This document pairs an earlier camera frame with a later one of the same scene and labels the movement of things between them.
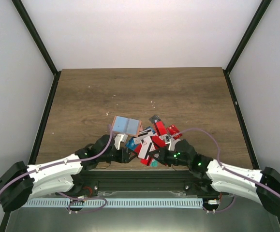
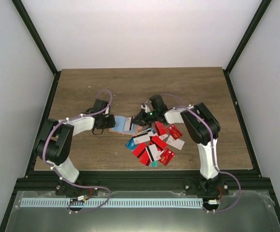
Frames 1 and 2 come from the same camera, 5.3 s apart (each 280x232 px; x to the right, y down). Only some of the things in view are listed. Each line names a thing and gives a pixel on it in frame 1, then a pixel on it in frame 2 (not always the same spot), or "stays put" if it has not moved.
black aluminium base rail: (190, 181) stays put
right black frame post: (238, 53) stays put
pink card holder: (126, 125) stays put
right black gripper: (162, 157) to (141, 118)
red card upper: (161, 127) stays put
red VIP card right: (172, 130) stays put
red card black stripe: (157, 142) stays put
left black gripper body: (119, 159) to (107, 124)
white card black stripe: (147, 145) to (127, 121)
